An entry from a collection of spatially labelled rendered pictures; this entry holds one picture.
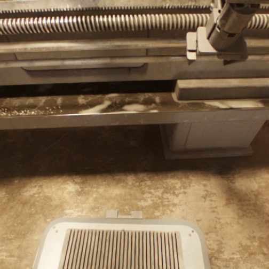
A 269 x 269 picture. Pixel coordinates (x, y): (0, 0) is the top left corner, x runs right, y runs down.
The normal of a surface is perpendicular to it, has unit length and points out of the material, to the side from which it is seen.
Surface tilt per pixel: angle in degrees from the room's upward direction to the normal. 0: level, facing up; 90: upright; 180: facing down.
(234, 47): 30
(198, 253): 0
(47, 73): 90
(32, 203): 0
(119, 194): 0
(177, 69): 90
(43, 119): 90
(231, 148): 90
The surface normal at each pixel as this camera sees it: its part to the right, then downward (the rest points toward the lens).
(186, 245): 0.00, -0.66
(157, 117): 0.05, 0.75
